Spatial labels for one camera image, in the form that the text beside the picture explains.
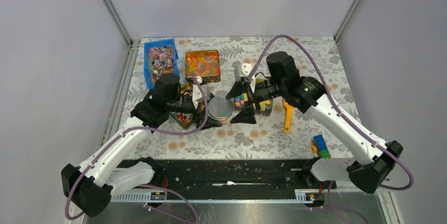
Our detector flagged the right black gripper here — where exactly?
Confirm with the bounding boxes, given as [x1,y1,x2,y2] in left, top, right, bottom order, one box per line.
[226,78,286,124]

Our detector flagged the white jar lid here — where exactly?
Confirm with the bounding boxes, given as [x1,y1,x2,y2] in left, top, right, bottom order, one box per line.
[208,96,234,120]

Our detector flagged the orange plastic scoop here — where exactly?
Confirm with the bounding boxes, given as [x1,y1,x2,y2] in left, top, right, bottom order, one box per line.
[283,99,294,134]

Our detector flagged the clear plastic jar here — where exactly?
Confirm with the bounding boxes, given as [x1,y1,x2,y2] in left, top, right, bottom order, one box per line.
[217,118,229,125]

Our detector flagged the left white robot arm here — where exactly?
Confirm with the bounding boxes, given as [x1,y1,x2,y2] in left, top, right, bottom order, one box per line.
[61,73,211,220]

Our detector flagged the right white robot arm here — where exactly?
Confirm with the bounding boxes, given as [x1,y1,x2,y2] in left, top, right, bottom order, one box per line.
[226,51,403,194]

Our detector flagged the tin of star candies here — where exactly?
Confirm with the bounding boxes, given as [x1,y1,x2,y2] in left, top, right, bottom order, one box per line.
[234,77,274,116]

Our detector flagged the floral table mat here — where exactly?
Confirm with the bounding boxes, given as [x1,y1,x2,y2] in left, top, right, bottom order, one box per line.
[127,36,358,159]

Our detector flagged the tin of lollipops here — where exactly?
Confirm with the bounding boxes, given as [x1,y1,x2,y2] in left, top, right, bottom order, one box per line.
[167,82,195,130]

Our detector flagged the tin of orange gummies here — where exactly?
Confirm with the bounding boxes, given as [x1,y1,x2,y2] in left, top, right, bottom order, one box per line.
[185,50,221,83]

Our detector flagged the blue plastic candy bin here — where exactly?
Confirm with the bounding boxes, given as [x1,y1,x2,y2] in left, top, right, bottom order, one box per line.
[143,38,180,90]

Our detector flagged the colourful toy block stack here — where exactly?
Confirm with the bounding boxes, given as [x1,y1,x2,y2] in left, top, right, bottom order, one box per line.
[311,134,332,160]

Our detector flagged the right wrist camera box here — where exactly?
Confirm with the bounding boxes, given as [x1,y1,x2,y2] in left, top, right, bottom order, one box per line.
[234,63,256,93]

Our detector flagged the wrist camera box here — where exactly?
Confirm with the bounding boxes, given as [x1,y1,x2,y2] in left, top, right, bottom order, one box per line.
[192,76,211,106]
[234,63,256,93]

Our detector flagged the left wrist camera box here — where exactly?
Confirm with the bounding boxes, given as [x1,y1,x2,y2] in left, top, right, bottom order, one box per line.
[192,76,211,106]

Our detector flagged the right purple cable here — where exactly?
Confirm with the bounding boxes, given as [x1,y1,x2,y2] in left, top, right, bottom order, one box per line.
[246,34,415,224]

